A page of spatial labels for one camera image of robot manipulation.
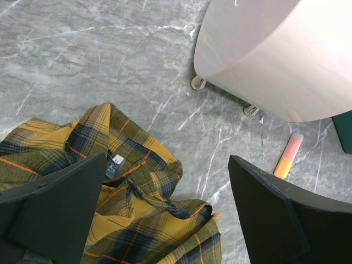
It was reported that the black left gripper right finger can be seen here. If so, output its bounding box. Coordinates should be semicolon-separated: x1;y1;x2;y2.
228;155;351;263

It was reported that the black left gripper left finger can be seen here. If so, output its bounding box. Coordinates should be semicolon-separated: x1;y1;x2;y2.
1;153;107;263

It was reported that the round beige drawer cabinet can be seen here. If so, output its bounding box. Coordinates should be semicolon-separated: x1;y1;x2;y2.
194;0;351;123

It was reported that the orange pink marker pen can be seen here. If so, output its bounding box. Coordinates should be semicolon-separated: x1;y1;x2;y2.
273;133;304;179

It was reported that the yellow plaid shirt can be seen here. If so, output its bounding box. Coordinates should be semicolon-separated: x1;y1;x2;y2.
1;102;222;263

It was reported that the green compartment organizer tray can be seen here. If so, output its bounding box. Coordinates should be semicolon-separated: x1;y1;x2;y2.
332;111;352;154

